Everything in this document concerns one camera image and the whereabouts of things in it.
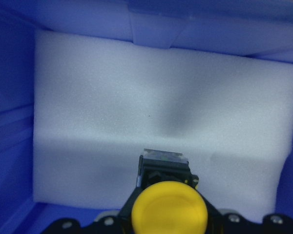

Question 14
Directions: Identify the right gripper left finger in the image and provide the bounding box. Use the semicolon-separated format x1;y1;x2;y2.
45;190;137;234

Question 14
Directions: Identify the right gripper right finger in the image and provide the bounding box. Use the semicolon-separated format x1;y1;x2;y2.
203;197;293;234

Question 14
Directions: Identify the yellow push button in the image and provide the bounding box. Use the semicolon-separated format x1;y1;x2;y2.
131;149;208;234

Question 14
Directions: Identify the white foam pad destination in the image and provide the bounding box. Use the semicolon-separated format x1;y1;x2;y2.
33;31;293;221

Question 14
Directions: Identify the blue destination bin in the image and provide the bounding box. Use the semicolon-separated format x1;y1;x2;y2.
0;0;293;234

